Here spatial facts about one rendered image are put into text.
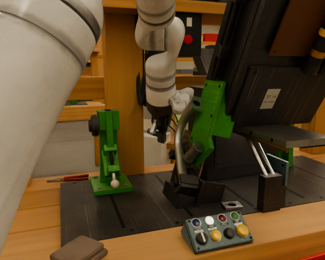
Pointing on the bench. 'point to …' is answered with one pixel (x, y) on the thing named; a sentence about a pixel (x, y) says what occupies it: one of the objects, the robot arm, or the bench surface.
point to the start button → (242, 230)
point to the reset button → (216, 235)
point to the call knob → (202, 238)
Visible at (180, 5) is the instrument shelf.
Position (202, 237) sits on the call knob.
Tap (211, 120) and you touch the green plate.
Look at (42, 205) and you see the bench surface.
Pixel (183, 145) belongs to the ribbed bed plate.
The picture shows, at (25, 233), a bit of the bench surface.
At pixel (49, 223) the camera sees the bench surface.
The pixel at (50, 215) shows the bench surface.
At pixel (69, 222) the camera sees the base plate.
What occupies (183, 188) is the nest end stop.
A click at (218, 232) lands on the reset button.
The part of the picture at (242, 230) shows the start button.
